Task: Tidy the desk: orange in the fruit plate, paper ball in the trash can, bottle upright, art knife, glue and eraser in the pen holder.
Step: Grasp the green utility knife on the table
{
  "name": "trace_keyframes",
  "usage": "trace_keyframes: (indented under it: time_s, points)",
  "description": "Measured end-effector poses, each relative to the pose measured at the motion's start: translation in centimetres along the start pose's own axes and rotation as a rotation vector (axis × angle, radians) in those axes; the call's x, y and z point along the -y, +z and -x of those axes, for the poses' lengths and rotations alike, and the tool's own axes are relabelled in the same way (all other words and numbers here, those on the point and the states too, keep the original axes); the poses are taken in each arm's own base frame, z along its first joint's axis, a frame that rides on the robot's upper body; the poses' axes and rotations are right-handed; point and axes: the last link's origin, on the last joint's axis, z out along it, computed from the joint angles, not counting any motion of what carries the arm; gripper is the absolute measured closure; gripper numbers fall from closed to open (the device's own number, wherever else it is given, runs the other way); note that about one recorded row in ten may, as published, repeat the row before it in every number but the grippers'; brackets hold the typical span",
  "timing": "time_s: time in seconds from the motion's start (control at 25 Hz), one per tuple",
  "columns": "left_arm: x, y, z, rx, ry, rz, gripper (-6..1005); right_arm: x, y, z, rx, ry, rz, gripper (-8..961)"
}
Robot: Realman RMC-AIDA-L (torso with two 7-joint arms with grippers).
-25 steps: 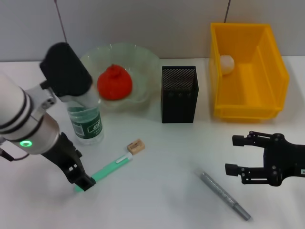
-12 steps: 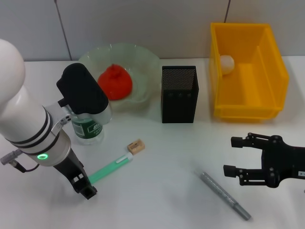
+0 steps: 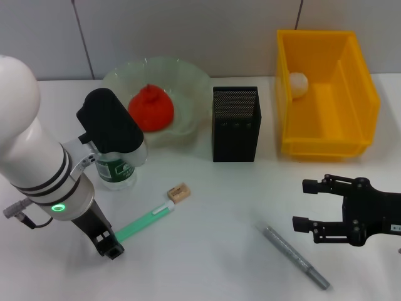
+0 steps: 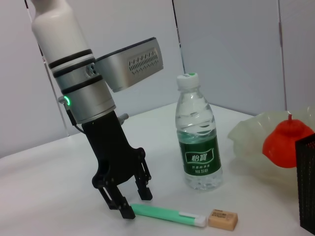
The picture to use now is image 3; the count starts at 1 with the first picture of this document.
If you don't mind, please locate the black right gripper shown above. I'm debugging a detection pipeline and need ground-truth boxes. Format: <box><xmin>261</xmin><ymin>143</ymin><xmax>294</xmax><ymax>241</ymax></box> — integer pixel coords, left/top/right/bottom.
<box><xmin>292</xmin><ymin>174</ymin><xmax>401</xmax><ymax>248</ymax></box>

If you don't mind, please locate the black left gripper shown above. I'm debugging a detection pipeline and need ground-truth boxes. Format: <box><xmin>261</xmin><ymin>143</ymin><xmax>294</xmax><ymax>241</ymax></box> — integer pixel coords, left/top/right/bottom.
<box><xmin>71</xmin><ymin>202</ymin><xmax>125</xmax><ymax>260</ymax></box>

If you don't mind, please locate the clear bottle with green label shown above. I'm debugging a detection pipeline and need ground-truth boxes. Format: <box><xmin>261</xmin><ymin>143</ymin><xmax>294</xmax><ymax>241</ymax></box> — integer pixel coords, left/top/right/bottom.
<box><xmin>95</xmin><ymin>152</ymin><xmax>138</xmax><ymax>192</ymax></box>

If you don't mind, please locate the beige eraser block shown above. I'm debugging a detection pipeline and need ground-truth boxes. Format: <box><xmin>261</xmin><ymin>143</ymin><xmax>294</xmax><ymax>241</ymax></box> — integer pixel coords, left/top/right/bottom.
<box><xmin>167</xmin><ymin>184</ymin><xmax>192</xmax><ymax>204</ymax></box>

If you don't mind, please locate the white paper ball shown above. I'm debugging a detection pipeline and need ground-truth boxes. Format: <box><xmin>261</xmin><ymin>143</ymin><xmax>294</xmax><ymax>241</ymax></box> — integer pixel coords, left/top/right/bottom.
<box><xmin>288</xmin><ymin>71</ymin><xmax>310</xmax><ymax>100</ymax></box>

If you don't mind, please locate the orange fruit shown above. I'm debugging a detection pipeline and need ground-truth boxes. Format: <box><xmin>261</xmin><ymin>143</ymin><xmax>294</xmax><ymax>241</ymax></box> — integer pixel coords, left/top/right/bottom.
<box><xmin>127</xmin><ymin>83</ymin><xmax>175</xmax><ymax>132</ymax></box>

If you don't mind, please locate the grey marker pen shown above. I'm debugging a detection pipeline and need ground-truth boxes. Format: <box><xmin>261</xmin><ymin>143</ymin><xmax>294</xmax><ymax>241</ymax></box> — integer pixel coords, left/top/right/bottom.
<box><xmin>254</xmin><ymin>221</ymin><xmax>331</xmax><ymax>291</ymax></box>

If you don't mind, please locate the black mesh pen holder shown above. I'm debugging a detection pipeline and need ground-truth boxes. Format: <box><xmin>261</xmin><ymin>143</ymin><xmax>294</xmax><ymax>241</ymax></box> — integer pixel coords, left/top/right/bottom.
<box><xmin>212</xmin><ymin>86</ymin><xmax>263</xmax><ymax>163</ymax></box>

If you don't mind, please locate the green glass fruit bowl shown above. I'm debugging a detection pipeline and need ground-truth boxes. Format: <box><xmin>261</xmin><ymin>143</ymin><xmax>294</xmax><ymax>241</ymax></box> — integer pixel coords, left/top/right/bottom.
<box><xmin>102</xmin><ymin>56</ymin><xmax>211</xmax><ymax>148</ymax></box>

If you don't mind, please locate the yellow plastic bin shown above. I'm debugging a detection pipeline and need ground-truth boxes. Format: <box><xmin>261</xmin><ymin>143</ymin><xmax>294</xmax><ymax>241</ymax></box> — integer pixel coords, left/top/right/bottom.
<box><xmin>275</xmin><ymin>29</ymin><xmax>382</xmax><ymax>161</ymax></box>

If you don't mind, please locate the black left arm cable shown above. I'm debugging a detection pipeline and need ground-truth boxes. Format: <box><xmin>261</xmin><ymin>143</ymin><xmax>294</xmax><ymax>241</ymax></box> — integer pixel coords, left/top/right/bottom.
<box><xmin>17</xmin><ymin>213</ymin><xmax>55</xmax><ymax>230</ymax></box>

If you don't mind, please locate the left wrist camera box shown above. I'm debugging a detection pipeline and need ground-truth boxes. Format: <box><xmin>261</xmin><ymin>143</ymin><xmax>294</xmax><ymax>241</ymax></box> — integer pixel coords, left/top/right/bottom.
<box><xmin>76</xmin><ymin>87</ymin><xmax>148</xmax><ymax>167</ymax></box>

